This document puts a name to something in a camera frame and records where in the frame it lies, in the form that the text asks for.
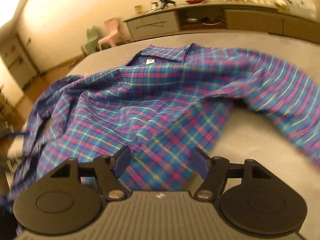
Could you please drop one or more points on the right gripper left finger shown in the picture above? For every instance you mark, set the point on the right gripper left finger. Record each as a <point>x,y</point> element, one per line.
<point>72,195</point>

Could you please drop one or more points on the long grey sideboard cabinet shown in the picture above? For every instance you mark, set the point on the long grey sideboard cabinet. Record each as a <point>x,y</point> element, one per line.
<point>223,15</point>

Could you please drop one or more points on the black handheld gripper on cabinet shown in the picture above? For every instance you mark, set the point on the black handheld gripper on cabinet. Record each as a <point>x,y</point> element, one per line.
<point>165,3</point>

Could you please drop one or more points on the blue pink plaid shirt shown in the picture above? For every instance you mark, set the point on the blue pink plaid shirt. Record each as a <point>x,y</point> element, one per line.
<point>164,102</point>

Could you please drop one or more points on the white storage box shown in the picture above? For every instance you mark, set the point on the white storage box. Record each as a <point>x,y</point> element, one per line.
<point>304,9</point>

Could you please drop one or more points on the green plastic chair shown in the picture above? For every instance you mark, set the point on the green plastic chair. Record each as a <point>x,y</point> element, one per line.
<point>93,36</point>

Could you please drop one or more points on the yellow cup on cabinet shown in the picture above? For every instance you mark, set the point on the yellow cup on cabinet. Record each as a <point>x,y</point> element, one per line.
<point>138,9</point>

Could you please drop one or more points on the pink plastic chair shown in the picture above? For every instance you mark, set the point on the pink plastic chair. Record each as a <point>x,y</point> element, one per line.
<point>112,26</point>

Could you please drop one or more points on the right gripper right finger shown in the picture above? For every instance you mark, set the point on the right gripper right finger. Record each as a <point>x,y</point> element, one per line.
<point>249,197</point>

